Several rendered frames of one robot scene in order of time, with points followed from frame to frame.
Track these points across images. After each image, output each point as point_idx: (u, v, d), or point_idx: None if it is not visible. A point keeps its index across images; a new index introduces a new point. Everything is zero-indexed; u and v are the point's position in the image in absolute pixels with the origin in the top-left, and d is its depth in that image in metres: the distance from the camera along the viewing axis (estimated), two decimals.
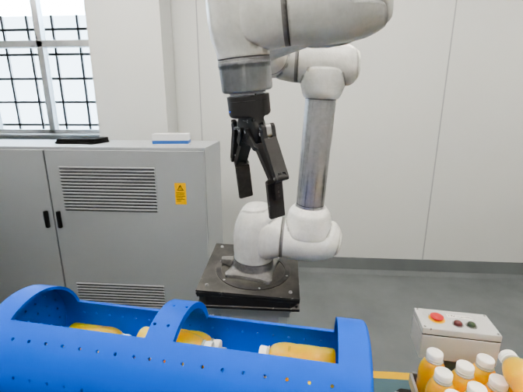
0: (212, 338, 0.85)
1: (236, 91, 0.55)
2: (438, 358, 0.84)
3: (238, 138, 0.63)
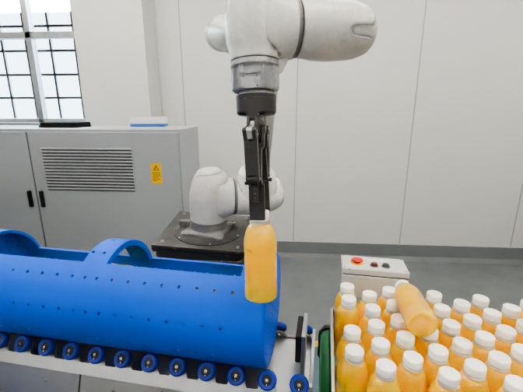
0: None
1: (275, 91, 0.65)
2: (349, 289, 0.96)
3: (264, 139, 0.62)
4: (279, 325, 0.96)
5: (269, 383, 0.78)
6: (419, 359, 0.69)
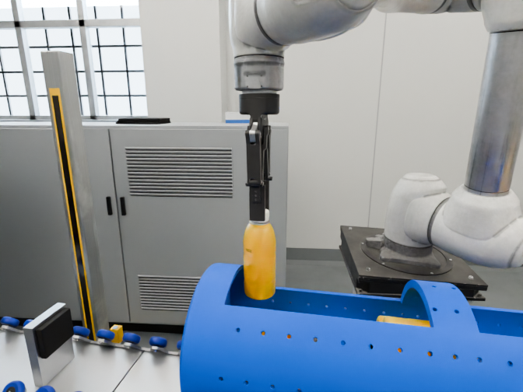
0: None
1: None
2: None
3: (266, 141, 0.61)
4: None
5: None
6: None
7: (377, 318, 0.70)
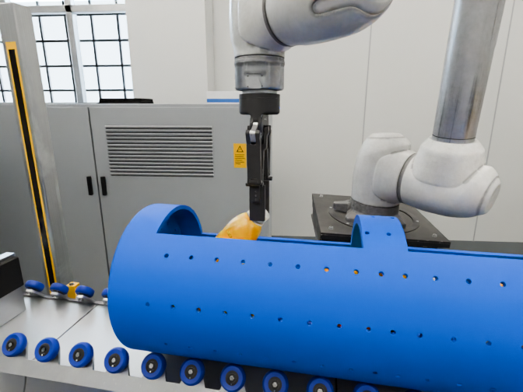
0: None
1: None
2: None
3: (267, 141, 0.61)
4: None
5: None
6: None
7: None
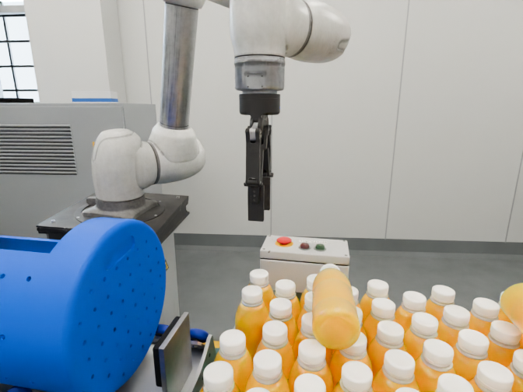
0: None
1: None
2: (258, 279, 0.68)
3: (266, 141, 0.61)
4: (161, 330, 0.68)
5: None
6: (317, 390, 0.41)
7: None
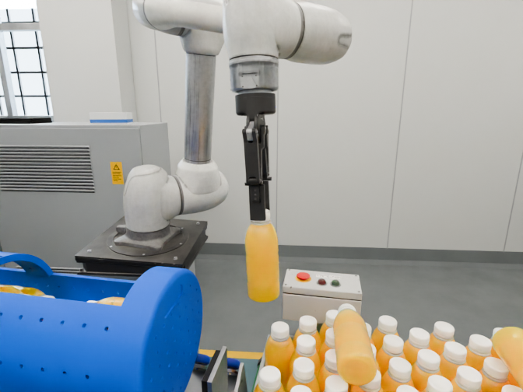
0: (43, 295, 0.79)
1: (274, 89, 0.64)
2: None
3: (264, 140, 0.62)
4: (199, 358, 0.78)
5: None
6: None
7: None
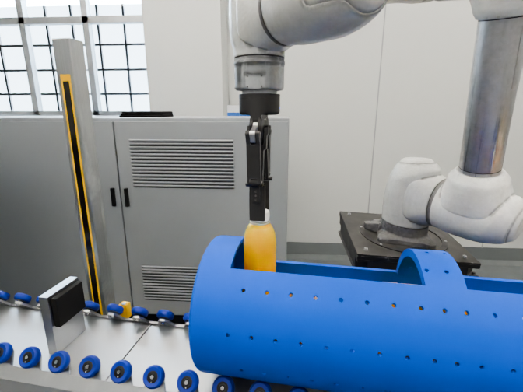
0: None
1: None
2: None
3: (266, 141, 0.61)
4: None
5: None
6: None
7: None
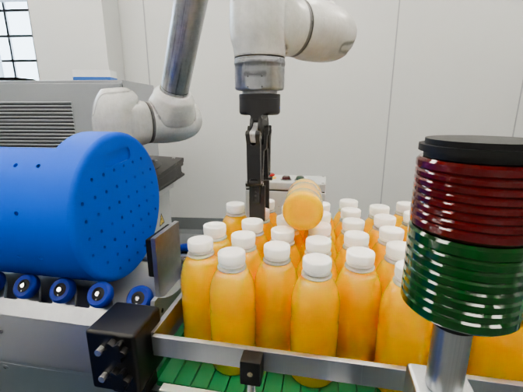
0: None
1: None
2: None
3: (267, 141, 0.61)
4: None
5: (100, 297, 0.57)
6: (282, 247, 0.48)
7: None
